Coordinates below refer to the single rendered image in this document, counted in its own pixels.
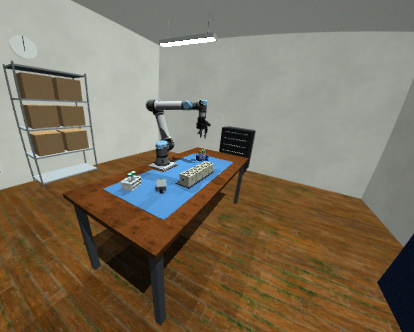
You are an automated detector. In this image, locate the white bucket adapter with holes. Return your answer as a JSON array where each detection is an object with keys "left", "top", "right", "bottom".
[
  {"left": 188, "top": 167, "right": 203, "bottom": 182},
  {"left": 179, "top": 170, "right": 196, "bottom": 187},
  {"left": 201, "top": 161, "right": 214, "bottom": 174},
  {"left": 195, "top": 164, "right": 209, "bottom": 178}
]

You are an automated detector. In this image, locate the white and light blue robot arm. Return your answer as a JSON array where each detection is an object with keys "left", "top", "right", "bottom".
[{"left": 146, "top": 100, "right": 207, "bottom": 166}]

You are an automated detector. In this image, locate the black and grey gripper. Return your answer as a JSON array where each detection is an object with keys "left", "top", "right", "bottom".
[{"left": 196, "top": 117, "right": 208, "bottom": 138}]

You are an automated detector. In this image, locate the blue tube rack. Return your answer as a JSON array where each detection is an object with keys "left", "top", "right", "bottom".
[{"left": 196, "top": 154, "right": 209, "bottom": 161}]

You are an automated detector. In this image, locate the blue bench mat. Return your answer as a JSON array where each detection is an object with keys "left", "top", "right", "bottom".
[{"left": 103, "top": 153, "right": 234, "bottom": 220}]

